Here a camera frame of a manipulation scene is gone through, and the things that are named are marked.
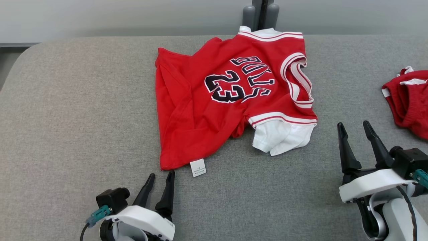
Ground teal right cable connector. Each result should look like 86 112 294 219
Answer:
412 169 428 188

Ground grey partition post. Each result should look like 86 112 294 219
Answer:
251 0 275 30

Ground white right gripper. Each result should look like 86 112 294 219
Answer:
337 120 417 203

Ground teal cable connector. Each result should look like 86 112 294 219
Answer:
412 169 428 188
86 205 111 228

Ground red basketball shorts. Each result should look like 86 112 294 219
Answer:
382 66 428 140

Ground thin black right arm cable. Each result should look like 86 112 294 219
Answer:
396 186 418 241

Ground red jersey with white sleeves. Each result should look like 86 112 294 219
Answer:
155 26 318 177

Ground teal left cable connector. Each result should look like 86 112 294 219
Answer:
86 205 111 228

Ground grey cylinder post foot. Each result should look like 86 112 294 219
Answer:
265 3 280 30
242 5 256 31

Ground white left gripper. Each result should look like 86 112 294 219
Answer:
104 170 176 241

